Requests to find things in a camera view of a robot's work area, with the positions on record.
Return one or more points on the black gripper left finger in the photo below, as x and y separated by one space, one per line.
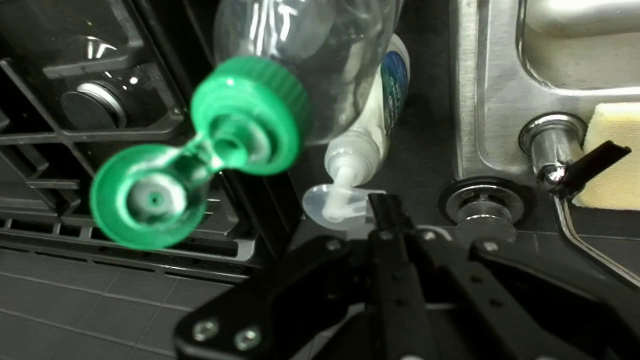
312 293

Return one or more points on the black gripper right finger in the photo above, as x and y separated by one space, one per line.
521 300

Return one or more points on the clear pump soap bottle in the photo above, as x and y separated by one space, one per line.
380 106

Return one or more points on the dish soap bottle green cap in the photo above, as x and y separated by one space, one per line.
247 113

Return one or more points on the round chrome sink fitting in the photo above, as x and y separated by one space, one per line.
482 202

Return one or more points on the yellow sponge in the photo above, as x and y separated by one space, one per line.
617 160

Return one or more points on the stainless steel sink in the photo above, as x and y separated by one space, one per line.
532 67

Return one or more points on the stainless gas stove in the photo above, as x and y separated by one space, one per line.
80 87

